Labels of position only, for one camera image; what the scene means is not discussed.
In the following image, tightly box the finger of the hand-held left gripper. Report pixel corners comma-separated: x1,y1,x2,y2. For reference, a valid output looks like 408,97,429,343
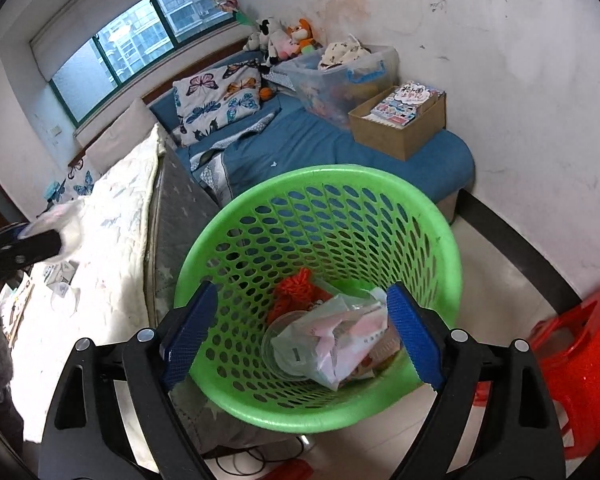
0,223,62,273

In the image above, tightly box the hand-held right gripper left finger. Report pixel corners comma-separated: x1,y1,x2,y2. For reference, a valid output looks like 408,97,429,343
39,281,220,480

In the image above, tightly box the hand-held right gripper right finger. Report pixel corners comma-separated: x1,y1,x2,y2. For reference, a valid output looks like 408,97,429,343
386,281,567,480

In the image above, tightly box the pink snack wrapper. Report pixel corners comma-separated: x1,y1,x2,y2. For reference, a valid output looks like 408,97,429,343
355,330,406,376

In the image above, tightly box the white tissue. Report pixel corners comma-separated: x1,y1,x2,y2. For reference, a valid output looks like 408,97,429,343
20,200,88,266

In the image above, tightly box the round clear plastic container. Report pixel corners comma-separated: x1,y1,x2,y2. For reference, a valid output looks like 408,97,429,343
261,310,311,378

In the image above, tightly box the clear plastic bag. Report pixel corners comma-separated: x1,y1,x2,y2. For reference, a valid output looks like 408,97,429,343
271,287,392,392

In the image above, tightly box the red net bag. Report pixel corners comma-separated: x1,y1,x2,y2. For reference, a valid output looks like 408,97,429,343
267,267,336,331

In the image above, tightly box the green plastic basket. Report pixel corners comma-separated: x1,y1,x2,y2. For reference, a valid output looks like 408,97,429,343
174,164,463,435

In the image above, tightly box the small white paper carton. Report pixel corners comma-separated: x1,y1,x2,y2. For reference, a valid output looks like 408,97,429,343
40,259,78,293

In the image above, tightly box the cartoon bear picture book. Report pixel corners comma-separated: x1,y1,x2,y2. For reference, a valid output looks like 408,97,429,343
0,272,36,341

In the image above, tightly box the butterfly print pillow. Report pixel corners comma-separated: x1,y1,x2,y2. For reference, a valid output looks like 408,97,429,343
42,157,101,216
172,59,266,148

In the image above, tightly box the white quilted blanket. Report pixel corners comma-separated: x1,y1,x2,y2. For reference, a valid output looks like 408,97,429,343
0,124,168,461

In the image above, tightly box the grey star patterned mattress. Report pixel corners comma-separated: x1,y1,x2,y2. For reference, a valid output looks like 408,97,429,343
147,147,301,456

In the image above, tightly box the beige pillow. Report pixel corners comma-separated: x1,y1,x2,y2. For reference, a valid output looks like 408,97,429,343
75,98,166,173

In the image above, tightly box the blue blanket with patterned border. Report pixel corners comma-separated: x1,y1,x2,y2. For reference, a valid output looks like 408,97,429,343
187,110,281,201

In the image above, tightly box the red plastic stool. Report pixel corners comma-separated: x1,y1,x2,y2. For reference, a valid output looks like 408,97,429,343
530,278,600,463

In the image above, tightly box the cardboard box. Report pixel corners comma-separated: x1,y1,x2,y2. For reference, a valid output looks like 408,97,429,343
348,91,447,162

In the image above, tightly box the blue bed sheet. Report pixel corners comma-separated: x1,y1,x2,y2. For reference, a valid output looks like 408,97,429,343
150,95,476,211

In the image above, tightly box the colourful sticker book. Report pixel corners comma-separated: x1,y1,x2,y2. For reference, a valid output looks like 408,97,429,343
370,81,443,126

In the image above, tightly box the green framed window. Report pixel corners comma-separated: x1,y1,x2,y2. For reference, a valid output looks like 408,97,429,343
30,0,241,126

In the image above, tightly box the clear plastic storage bin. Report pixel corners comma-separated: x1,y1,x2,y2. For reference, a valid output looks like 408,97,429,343
271,44,400,131

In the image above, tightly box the grey patterned cloth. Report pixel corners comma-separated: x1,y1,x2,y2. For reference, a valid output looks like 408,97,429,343
262,67,301,91

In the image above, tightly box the white patterned cloth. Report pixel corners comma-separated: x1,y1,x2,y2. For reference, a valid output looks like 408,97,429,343
317,34,371,71

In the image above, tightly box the cow plush toy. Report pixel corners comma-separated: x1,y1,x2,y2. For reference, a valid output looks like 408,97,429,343
244,17,292,66

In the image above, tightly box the green pinwheel toy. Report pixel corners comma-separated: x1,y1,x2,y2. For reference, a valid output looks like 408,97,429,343
211,0,251,26

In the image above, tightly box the orange fox plush toy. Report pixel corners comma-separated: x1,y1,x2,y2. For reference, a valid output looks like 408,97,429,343
286,19,323,51

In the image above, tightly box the black cable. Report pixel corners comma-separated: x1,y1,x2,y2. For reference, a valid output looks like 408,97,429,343
215,435,311,476

